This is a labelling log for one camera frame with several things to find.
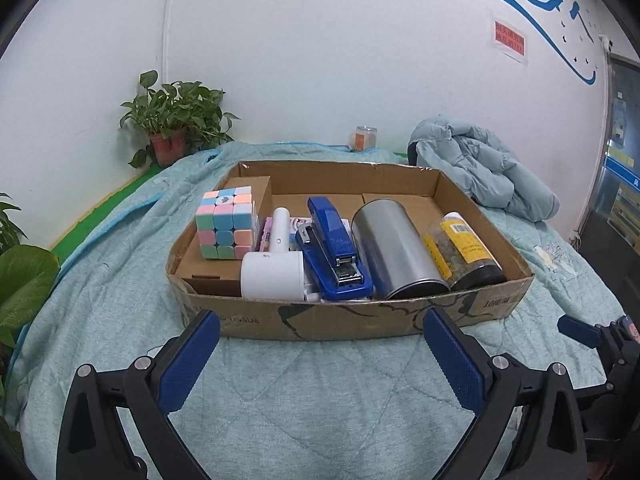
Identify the blue stapler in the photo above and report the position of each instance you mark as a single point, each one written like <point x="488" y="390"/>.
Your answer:
<point x="330" y="240"/>

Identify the yellow label clear jar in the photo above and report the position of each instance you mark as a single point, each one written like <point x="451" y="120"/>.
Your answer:
<point x="465" y="250"/>

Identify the colourful printed game box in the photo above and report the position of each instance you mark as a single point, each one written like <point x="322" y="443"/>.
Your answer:
<point x="265" y="235"/>

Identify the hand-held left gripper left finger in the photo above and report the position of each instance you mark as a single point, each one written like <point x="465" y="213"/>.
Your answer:
<point x="192" y="360"/>

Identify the pastel puzzle cube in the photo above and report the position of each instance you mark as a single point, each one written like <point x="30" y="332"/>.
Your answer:
<point x="225" y="222"/>

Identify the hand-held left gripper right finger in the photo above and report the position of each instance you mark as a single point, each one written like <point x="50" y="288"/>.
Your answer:
<point x="455" y="360"/>

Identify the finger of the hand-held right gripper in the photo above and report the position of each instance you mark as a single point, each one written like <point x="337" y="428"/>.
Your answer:
<point x="577" y="330"/>

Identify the light blue padded jacket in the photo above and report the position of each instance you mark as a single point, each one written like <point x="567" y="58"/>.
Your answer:
<point x="475" y="160"/>

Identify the red wall notice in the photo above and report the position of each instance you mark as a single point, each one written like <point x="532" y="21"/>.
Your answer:
<point x="510" y="37"/>

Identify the silver metal canister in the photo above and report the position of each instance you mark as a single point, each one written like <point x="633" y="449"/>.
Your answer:
<point x="395" y="245"/>

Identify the long brown cardboard box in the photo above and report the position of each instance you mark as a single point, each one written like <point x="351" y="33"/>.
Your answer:
<point x="210" y="272"/>

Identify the dark door with notices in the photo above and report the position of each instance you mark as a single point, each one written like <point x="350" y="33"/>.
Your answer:
<point x="600" y="230"/>

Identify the white handheld device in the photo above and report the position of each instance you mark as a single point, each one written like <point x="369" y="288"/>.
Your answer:
<point x="272" y="272"/>

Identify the large leafy green plant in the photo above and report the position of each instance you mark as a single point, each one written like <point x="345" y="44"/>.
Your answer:
<point x="25" y="280"/>

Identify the shallow cardboard box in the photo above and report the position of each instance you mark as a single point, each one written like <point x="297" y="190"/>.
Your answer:
<point x="350" y="320"/>

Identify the teal quilted blanket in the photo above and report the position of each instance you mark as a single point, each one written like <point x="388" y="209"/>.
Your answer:
<point x="325" y="400"/>

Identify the small orange glass jar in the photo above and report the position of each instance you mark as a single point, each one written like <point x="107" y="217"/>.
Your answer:
<point x="362" y="139"/>

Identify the small potted green plant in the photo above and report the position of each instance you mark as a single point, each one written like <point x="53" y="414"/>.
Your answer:
<point x="175" y="105"/>

